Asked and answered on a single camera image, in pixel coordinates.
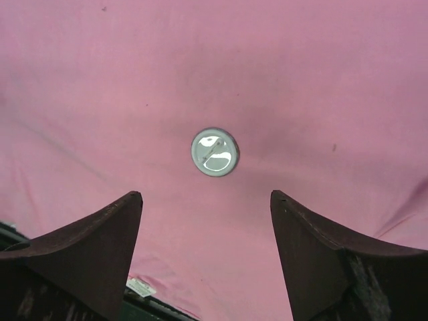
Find pink t-shirt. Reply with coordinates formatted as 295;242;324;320
1;1;427;320

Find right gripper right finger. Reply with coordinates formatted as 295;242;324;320
270;191;427;320

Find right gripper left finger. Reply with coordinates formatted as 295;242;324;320
1;191;143;320

